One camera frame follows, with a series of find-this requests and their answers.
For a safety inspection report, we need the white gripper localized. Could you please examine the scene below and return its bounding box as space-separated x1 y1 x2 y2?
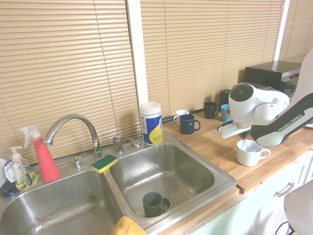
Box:
217 121 252 147

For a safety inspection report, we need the metal spoon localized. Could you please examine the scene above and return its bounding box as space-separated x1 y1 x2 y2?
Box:
241 139 257 153

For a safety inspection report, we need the stainless steel double sink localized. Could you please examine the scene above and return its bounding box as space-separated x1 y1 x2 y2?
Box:
0 131 238 235

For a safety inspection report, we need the chrome sink knob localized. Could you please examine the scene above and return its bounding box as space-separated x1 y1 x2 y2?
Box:
71 155 83 169

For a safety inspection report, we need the light blue mug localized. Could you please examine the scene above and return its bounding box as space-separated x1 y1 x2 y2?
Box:
220 104 232 123

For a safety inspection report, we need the black mug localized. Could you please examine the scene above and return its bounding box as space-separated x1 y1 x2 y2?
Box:
203 101 220 119

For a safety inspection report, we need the small black box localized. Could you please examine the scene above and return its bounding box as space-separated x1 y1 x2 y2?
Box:
219 89 232 106

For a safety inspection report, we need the navy blue mug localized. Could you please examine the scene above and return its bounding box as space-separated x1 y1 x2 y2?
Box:
179 114 201 135

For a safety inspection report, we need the small white mug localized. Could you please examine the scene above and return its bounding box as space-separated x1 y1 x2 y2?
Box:
173 109 190 127

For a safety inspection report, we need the pale green cabinet front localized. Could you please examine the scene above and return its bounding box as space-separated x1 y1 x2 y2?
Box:
188 150 313 235

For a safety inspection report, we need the black microwave oven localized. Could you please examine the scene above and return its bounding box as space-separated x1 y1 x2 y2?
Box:
245 61 303 90

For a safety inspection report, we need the grey rounded seat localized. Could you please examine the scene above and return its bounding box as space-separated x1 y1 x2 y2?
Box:
283 186 313 235

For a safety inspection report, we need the wide beige window blind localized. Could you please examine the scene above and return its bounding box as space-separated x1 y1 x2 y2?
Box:
139 0 286 120
0 0 143 169

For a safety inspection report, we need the disinfecting wipes canister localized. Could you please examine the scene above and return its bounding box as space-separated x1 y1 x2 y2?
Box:
140 101 164 146

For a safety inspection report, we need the metal drain strainer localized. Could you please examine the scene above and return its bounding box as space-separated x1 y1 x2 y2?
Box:
161 195 174 212

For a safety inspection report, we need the grey-green mug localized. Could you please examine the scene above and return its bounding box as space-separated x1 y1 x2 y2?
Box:
142 191 168 218

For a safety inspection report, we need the narrow beige window blind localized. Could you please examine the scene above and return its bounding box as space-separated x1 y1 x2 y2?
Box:
278 0 313 65

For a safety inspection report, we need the yellow and green sponge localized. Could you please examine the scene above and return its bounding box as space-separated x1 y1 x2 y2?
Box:
91 154 118 175

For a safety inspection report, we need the orange cloth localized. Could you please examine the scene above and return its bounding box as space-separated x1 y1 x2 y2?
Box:
110 216 147 235

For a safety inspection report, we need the chrome gooseneck faucet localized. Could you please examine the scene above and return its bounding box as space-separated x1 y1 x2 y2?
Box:
43 114 104 161

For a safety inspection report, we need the red spray bottle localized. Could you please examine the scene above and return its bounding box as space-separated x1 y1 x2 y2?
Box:
20 125 61 183

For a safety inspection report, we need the yellow liquid soap dispenser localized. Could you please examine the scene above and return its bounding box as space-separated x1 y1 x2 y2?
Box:
9 146 39 191

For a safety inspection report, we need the metal cabinet handle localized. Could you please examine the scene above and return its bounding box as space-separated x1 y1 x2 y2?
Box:
275 182 295 198

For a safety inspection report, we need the black cable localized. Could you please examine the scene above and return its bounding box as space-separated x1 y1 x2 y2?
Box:
275 221 295 235

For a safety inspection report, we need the chrome faucet handle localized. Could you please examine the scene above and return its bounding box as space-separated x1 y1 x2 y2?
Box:
112 134 125 155

